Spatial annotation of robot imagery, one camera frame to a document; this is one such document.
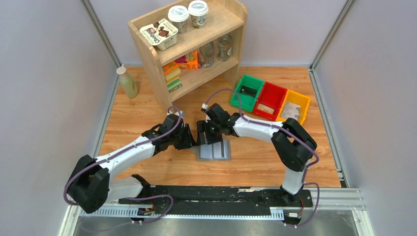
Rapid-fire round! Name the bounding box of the white credit card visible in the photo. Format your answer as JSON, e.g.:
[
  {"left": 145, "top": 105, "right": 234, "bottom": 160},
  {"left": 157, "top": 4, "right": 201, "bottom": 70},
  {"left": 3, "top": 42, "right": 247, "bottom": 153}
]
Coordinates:
[
  {"left": 280, "top": 109, "right": 300, "bottom": 120},
  {"left": 284, "top": 102, "right": 301, "bottom": 112}
]

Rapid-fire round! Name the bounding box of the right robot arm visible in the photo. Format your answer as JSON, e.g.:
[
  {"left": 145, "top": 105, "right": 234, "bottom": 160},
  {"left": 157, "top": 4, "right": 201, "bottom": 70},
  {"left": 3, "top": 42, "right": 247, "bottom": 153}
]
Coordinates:
[{"left": 202, "top": 103, "right": 317, "bottom": 196}]

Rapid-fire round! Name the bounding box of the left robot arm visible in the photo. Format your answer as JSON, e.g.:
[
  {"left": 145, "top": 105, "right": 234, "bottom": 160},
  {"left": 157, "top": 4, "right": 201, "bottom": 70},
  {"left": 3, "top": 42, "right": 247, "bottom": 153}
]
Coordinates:
[{"left": 63, "top": 113, "right": 196, "bottom": 213}]

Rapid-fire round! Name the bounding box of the black card in green bin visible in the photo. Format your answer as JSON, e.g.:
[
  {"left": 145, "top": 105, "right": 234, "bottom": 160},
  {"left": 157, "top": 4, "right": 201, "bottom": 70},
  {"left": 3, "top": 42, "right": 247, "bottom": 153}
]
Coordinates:
[{"left": 240, "top": 86, "right": 258, "bottom": 97}]

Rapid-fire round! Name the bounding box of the tan card in red bin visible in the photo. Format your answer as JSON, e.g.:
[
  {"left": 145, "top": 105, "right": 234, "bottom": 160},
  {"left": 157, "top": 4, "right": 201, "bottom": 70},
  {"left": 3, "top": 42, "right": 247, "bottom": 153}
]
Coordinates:
[{"left": 257, "top": 103, "right": 274, "bottom": 115}]

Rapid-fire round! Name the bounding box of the green plastic bin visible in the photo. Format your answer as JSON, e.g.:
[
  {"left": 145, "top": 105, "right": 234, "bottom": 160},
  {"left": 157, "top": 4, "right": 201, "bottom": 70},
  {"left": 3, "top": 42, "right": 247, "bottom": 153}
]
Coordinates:
[{"left": 235, "top": 74, "right": 265, "bottom": 113}]

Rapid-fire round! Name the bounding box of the red plastic bin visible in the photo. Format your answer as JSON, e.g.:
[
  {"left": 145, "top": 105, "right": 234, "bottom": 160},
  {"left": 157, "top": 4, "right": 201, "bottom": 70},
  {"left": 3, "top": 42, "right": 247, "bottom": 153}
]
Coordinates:
[{"left": 252, "top": 82, "right": 288, "bottom": 121}]

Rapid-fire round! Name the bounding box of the stacked sponges pack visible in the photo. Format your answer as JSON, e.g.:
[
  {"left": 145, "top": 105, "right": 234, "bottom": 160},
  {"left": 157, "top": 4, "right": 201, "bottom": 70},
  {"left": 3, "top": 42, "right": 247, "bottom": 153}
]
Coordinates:
[{"left": 162, "top": 61, "right": 182, "bottom": 93}]

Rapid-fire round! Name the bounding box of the green squeeze bottle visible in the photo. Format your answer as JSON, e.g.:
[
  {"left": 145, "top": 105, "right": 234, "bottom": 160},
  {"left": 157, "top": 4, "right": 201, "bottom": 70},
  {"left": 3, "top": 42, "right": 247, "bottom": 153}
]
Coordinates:
[{"left": 116, "top": 64, "right": 138, "bottom": 99}]

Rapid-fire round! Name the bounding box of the orange snack package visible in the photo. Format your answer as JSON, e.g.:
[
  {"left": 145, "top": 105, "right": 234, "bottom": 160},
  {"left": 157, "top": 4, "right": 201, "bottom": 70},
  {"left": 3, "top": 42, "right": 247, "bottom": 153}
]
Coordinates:
[{"left": 175, "top": 49, "right": 201, "bottom": 70}]

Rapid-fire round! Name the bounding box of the left clear glass jar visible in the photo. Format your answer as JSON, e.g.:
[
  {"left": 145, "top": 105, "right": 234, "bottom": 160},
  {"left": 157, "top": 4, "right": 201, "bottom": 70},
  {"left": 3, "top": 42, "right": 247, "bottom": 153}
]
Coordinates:
[{"left": 199, "top": 42, "right": 215, "bottom": 68}]

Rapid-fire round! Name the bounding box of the clear glass jar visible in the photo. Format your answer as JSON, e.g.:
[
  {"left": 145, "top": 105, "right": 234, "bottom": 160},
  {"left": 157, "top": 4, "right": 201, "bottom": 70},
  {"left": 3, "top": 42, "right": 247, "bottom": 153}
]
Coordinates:
[
  {"left": 217, "top": 33, "right": 233, "bottom": 61},
  {"left": 199, "top": 42, "right": 215, "bottom": 68}
]

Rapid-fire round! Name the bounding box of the yellow plastic bin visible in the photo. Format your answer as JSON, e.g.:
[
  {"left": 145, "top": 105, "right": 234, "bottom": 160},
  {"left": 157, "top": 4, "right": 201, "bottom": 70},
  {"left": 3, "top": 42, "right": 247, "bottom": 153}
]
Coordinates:
[{"left": 275, "top": 89, "right": 311, "bottom": 124}]

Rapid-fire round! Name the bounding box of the right clear glass jar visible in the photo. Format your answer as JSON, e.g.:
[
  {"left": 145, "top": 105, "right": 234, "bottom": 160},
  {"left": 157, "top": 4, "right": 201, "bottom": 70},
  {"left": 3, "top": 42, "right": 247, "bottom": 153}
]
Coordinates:
[{"left": 217, "top": 33, "right": 233, "bottom": 61}]

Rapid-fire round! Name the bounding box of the wooden shelf unit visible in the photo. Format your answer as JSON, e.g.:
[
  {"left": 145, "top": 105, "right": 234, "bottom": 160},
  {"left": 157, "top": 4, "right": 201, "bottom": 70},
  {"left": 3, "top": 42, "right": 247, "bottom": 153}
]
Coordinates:
[{"left": 127, "top": 0, "right": 248, "bottom": 110}]

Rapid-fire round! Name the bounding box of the Chobani yogurt pack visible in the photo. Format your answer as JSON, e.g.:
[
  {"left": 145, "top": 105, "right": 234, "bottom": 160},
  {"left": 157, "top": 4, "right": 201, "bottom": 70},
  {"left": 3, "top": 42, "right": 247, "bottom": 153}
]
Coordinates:
[{"left": 139, "top": 18, "right": 178, "bottom": 51}]

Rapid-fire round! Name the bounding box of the left paper coffee cup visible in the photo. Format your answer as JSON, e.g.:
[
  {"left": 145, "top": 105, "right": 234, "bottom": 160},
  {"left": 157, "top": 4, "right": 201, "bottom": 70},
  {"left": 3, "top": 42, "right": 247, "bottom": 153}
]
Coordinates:
[{"left": 168, "top": 5, "right": 189, "bottom": 34}]

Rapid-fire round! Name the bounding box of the paper coffee cup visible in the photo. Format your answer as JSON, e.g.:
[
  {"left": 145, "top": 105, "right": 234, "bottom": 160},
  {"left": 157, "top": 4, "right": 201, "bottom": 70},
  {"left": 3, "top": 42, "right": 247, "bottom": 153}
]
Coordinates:
[
  {"left": 168, "top": 5, "right": 189, "bottom": 34},
  {"left": 188, "top": 0, "right": 209, "bottom": 29}
]

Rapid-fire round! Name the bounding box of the right paper coffee cup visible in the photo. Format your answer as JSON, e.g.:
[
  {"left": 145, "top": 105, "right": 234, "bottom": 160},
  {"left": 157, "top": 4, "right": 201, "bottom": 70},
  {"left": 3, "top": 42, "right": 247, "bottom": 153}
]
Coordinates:
[{"left": 188, "top": 0, "right": 209, "bottom": 29}]

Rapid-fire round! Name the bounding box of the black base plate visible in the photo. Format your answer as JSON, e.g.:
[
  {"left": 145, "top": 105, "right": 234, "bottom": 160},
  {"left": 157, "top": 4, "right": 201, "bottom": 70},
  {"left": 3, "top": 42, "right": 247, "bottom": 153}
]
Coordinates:
[{"left": 119, "top": 185, "right": 313, "bottom": 217}]

